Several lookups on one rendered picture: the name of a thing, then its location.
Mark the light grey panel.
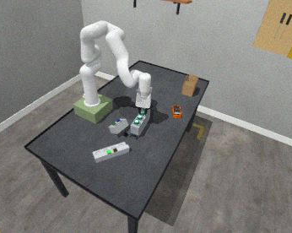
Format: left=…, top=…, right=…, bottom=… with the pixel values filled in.
left=93, top=142, right=129, bottom=163

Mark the small brown cardboard box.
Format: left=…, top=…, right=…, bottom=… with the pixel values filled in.
left=181, top=73, right=198, bottom=97

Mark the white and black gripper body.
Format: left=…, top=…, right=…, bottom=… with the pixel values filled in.
left=136, top=92, right=151, bottom=108

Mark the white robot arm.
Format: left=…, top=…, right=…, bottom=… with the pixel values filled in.
left=79, top=21, right=152, bottom=107

